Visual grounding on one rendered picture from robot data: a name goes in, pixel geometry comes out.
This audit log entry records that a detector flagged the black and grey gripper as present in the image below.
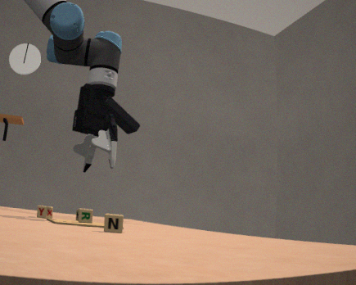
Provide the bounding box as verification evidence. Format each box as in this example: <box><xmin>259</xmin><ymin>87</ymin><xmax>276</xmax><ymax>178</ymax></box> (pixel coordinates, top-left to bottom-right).
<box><xmin>72</xmin><ymin>84</ymin><xmax>118</xmax><ymax>172</ymax></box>

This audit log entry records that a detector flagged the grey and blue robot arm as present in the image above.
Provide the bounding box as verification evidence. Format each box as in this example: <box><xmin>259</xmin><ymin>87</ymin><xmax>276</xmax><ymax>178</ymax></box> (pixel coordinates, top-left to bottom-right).
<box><xmin>24</xmin><ymin>0</ymin><xmax>140</xmax><ymax>134</ymax></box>

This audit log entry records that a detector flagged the tan flat mat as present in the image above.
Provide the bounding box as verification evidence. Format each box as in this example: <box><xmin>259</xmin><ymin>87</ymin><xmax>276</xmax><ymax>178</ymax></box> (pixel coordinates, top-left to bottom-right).
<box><xmin>47</xmin><ymin>218</ymin><xmax>104</xmax><ymax>228</ymax></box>

